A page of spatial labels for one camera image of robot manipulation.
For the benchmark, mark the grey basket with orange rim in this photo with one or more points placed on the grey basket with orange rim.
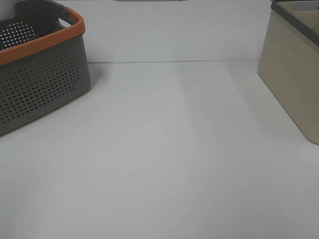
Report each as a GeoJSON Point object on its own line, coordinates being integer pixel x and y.
{"type": "Point", "coordinates": [43, 63]}

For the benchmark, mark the beige bin with grey rim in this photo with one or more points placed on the beige bin with grey rim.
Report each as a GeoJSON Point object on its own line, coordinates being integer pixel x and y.
{"type": "Point", "coordinates": [289, 63]}

